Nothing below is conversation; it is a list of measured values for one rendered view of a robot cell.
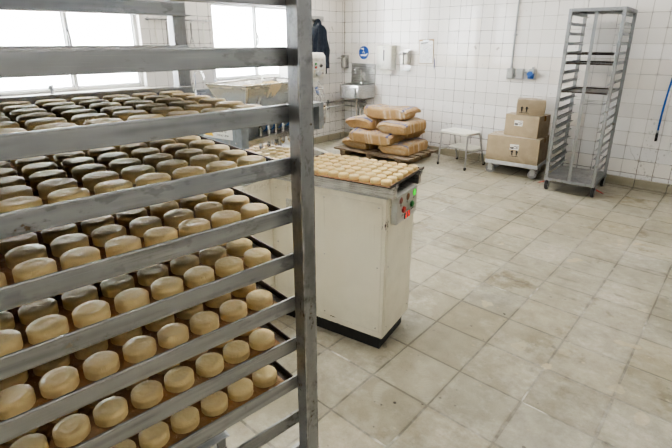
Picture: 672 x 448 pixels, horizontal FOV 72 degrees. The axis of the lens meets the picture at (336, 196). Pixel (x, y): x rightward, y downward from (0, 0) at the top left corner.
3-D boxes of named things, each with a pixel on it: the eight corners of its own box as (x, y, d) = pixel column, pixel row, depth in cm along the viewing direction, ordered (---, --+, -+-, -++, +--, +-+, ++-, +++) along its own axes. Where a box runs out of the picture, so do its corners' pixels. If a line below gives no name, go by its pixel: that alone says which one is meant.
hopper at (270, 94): (206, 110, 241) (204, 83, 237) (274, 99, 286) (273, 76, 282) (248, 115, 227) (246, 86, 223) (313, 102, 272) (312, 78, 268)
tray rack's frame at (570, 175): (557, 174, 545) (583, 11, 489) (606, 182, 515) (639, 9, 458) (541, 186, 498) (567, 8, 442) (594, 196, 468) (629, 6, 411)
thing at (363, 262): (274, 313, 273) (267, 166, 244) (308, 288, 300) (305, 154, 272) (381, 354, 237) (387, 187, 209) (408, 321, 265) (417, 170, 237)
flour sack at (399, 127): (403, 137, 578) (404, 124, 572) (375, 133, 601) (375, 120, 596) (429, 129, 633) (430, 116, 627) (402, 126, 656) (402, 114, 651)
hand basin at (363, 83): (393, 121, 699) (396, 45, 664) (378, 124, 672) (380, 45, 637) (344, 114, 761) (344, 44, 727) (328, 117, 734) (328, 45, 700)
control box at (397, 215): (389, 224, 220) (391, 196, 215) (410, 209, 239) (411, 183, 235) (396, 225, 218) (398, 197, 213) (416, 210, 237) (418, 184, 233)
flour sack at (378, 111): (359, 117, 633) (360, 105, 627) (375, 113, 665) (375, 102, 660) (407, 122, 593) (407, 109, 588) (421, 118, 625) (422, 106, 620)
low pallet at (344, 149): (334, 154, 654) (334, 147, 651) (367, 145, 713) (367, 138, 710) (407, 168, 582) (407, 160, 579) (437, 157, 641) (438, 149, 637)
